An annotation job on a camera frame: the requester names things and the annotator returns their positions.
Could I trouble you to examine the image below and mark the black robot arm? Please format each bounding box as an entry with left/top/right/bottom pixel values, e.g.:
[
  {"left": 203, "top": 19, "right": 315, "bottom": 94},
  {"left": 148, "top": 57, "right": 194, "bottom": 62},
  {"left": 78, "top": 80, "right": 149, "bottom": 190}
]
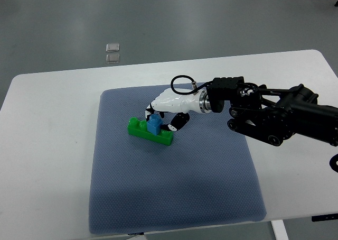
[{"left": 206, "top": 77, "right": 337, "bottom": 146}]

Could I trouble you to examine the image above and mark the long green block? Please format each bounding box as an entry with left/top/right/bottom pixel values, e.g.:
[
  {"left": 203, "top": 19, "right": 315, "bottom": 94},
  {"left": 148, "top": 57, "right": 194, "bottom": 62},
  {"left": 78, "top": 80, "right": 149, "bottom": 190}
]
[{"left": 127, "top": 117, "right": 173, "bottom": 145}]

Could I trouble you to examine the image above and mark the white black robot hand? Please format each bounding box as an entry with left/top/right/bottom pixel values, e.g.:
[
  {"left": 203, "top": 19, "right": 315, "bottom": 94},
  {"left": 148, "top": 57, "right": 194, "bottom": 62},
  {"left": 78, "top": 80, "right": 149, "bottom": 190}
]
[{"left": 145, "top": 88, "right": 211, "bottom": 132}]

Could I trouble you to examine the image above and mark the upper metal floor plate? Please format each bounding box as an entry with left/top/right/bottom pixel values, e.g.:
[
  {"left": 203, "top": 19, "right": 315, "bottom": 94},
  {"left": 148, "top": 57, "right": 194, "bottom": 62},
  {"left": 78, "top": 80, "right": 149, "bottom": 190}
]
[{"left": 106, "top": 43, "right": 120, "bottom": 52}]

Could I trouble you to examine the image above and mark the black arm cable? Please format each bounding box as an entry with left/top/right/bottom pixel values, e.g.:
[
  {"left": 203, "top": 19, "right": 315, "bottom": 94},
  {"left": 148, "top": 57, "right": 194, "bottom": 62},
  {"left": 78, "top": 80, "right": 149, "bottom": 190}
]
[{"left": 170, "top": 75, "right": 212, "bottom": 96}]

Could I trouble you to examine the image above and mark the blue-grey fabric mat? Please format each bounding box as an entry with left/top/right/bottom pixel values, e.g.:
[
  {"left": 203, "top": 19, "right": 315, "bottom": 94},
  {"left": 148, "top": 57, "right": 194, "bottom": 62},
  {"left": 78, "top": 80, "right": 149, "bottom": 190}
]
[{"left": 89, "top": 86, "right": 266, "bottom": 234}]

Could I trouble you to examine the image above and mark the white table leg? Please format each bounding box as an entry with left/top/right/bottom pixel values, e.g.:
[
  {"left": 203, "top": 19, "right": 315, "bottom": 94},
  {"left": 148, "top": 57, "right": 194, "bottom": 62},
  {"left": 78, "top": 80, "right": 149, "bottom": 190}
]
[{"left": 271, "top": 220, "right": 289, "bottom": 240}]

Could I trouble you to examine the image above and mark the small blue block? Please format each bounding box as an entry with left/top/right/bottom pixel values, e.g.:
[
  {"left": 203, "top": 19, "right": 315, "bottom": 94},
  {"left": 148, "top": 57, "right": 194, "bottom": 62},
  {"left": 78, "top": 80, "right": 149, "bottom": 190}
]
[{"left": 147, "top": 114, "right": 163, "bottom": 136}]

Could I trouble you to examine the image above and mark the black table control panel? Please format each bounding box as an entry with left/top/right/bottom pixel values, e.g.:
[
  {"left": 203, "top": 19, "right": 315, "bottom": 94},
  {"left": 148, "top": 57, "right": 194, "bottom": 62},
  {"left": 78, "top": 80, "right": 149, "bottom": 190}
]
[{"left": 311, "top": 213, "right": 338, "bottom": 222}]

